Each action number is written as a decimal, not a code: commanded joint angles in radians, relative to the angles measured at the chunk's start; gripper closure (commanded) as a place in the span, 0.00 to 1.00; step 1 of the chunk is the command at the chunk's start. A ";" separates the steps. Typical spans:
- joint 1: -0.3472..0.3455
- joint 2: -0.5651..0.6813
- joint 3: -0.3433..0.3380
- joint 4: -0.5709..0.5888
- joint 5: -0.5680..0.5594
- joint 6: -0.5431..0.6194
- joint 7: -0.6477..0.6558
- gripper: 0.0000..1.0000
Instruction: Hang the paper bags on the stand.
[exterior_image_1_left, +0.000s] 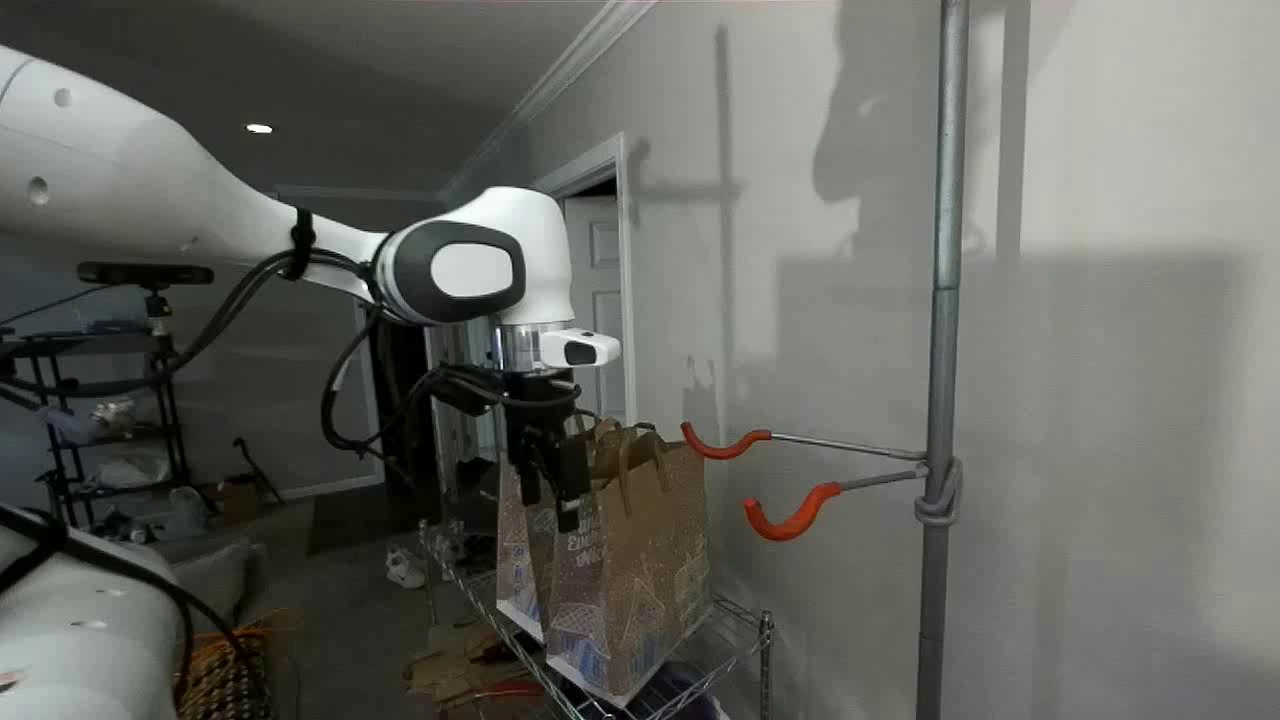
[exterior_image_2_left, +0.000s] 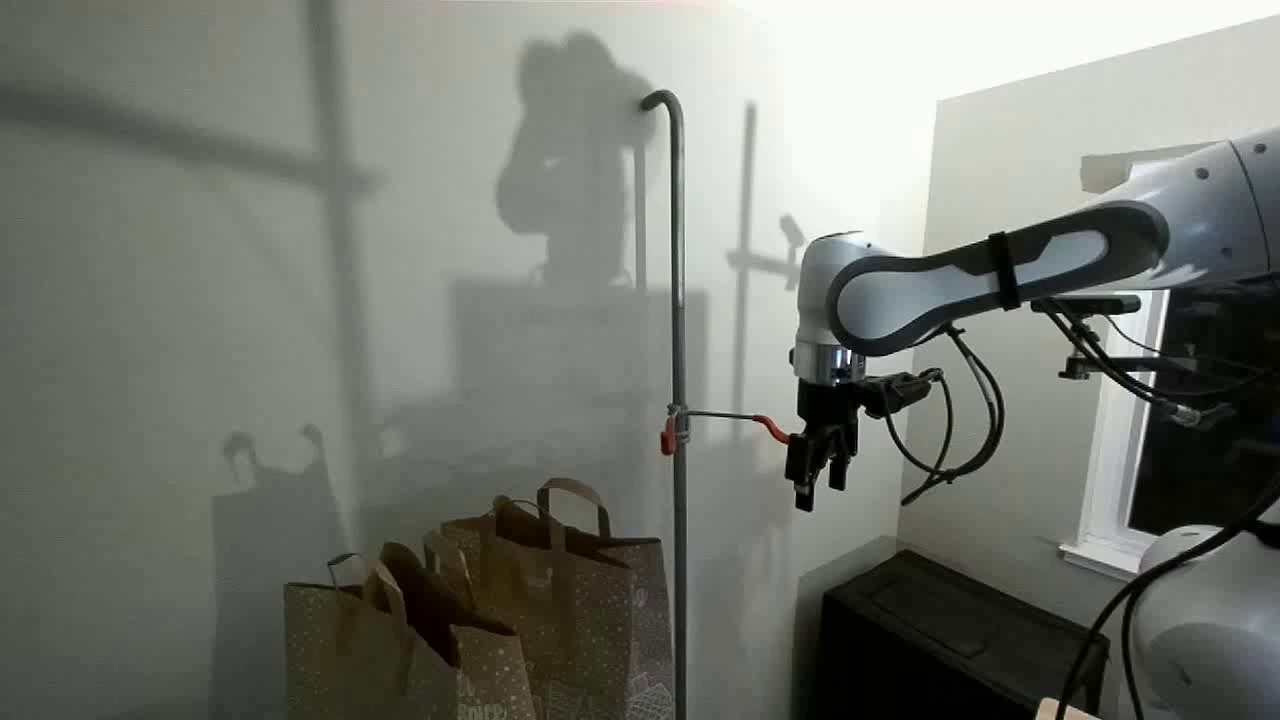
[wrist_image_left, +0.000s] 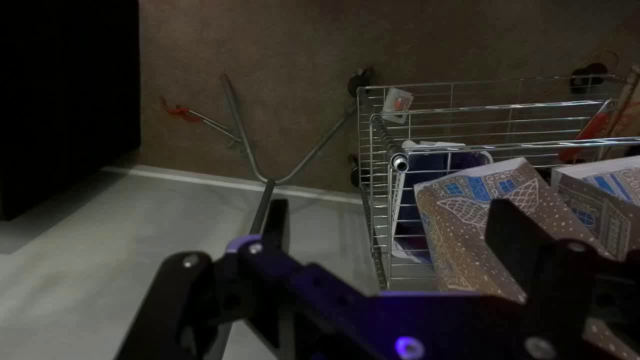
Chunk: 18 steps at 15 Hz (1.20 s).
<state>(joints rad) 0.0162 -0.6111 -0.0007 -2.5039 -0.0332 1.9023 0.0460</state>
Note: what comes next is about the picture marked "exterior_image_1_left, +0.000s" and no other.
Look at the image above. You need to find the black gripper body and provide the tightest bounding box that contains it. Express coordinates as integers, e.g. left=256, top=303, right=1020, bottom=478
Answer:
left=491, top=362, right=591, bottom=463

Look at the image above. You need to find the grey metal stand pole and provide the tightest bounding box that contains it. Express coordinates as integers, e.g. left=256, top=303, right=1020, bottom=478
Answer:
left=911, top=0, right=975, bottom=720

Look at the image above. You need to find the white shoe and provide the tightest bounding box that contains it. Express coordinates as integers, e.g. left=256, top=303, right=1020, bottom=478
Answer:
left=382, top=543, right=433, bottom=592

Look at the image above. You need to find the brown cardboard piece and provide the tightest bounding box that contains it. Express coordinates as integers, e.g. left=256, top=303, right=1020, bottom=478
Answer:
left=405, top=615, right=551, bottom=711

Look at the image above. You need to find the brown wicker basket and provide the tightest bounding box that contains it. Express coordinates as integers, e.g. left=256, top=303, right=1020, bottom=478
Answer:
left=176, top=615, right=291, bottom=720

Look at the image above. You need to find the black metal storage rack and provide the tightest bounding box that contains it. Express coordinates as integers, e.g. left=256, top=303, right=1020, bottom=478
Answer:
left=0, top=323, right=197, bottom=535

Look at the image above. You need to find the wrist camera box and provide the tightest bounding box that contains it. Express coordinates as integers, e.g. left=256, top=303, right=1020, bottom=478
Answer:
left=535, top=329, right=625, bottom=371

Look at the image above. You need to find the white door with frame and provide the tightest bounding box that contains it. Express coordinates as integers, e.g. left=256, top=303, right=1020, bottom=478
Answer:
left=528, top=129, right=645, bottom=431

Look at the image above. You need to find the long orange-tipped wire hook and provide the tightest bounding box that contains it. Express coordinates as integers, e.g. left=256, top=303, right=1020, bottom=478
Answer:
left=676, top=416, right=933, bottom=467

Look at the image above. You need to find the short orange-tipped wire hook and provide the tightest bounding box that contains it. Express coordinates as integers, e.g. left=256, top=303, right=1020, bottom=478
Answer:
left=741, top=454, right=967, bottom=547

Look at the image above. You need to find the chrome wire shelf rack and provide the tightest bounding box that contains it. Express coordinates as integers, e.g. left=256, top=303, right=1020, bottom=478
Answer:
left=417, top=516, right=780, bottom=720

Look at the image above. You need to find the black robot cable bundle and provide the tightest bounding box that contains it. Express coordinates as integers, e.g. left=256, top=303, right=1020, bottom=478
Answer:
left=157, top=202, right=405, bottom=470

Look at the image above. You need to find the black camera tripod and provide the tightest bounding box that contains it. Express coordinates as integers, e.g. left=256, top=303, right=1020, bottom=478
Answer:
left=134, top=284, right=190, bottom=485

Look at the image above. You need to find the black stereo camera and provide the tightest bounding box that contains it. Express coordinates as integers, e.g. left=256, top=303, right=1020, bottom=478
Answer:
left=70, top=257, right=220, bottom=293

